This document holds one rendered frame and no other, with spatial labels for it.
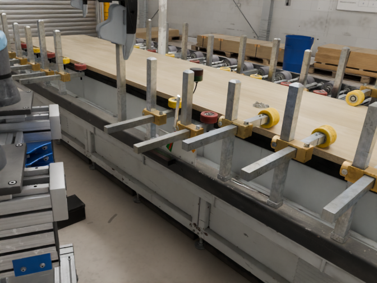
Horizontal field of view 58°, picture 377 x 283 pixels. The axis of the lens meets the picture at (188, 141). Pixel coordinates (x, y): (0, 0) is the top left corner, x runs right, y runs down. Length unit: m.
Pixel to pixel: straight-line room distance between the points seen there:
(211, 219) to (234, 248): 0.20
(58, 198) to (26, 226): 0.10
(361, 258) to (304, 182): 0.40
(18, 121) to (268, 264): 1.32
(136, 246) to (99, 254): 0.22
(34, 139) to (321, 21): 7.90
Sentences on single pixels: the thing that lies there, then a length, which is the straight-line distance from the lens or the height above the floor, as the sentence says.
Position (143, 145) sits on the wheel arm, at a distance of 1.35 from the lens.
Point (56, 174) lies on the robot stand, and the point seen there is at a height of 0.99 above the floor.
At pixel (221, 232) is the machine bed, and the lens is 1.99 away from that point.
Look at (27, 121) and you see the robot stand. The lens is 1.32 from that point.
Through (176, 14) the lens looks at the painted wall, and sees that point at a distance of 10.98.
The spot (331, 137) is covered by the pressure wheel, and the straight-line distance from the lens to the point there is 1.37.
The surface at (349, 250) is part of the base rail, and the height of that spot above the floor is 0.70.
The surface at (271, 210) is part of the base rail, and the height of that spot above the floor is 0.70.
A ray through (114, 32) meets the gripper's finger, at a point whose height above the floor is 1.35.
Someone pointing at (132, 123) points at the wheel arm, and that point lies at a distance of 1.61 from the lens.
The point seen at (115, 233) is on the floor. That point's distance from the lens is 2.28.
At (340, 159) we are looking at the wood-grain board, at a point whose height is 0.89.
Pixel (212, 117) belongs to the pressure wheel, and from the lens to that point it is 1.55.
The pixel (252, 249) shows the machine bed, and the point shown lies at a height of 0.22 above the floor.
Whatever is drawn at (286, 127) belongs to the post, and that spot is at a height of 1.02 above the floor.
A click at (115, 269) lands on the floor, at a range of 2.05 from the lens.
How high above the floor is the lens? 1.43
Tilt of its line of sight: 24 degrees down
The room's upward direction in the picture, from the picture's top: 3 degrees clockwise
